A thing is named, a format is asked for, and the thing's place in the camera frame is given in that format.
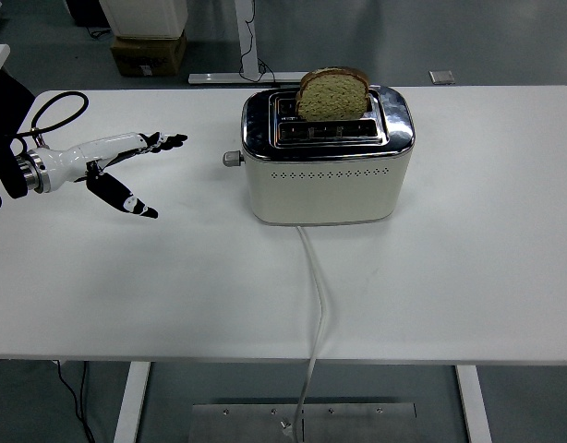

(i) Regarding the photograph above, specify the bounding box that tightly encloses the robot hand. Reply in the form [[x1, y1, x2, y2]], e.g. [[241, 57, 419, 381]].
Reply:
[[39, 131, 189, 220]]

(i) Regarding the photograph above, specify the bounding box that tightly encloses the cream and chrome toaster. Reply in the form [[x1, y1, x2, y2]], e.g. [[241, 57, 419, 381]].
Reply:
[[222, 84, 416, 227]]

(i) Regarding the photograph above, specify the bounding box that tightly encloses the black chair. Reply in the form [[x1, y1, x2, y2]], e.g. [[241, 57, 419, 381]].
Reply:
[[0, 66, 37, 139]]

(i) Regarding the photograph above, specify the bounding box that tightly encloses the brown cardboard box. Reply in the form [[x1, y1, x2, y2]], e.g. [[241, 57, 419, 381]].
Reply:
[[110, 30, 188, 78]]

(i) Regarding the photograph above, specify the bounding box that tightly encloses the black case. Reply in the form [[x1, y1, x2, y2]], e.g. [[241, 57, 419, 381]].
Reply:
[[65, 0, 112, 28]]

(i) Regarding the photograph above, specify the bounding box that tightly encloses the white box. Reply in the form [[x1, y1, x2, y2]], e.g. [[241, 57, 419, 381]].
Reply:
[[98, 0, 190, 40]]

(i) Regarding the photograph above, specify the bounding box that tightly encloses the white desk leg with foot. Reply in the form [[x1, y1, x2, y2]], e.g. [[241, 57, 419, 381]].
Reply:
[[187, 0, 317, 86]]

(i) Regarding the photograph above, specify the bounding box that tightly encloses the white table leg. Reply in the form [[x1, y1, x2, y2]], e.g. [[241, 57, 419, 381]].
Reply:
[[113, 362, 152, 443], [454, 365, 494, 443]]

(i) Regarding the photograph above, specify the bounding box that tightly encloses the brown bread slice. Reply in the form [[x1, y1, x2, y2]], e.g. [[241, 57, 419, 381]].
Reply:
[[296, 66, 371, 123]]

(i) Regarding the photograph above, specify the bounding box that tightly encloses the black cable on desk leg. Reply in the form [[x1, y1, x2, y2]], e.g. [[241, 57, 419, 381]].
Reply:
[[239, 0, 279, 87]]

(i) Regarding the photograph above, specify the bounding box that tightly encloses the black floor cable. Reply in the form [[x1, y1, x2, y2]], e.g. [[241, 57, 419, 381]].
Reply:
[[78, 361, 90, 443], [52, 360, 98, 443]]

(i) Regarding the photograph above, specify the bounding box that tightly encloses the white power cord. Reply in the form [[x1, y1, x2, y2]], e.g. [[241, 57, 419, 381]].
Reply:
[[279, 224, 332, 439]]

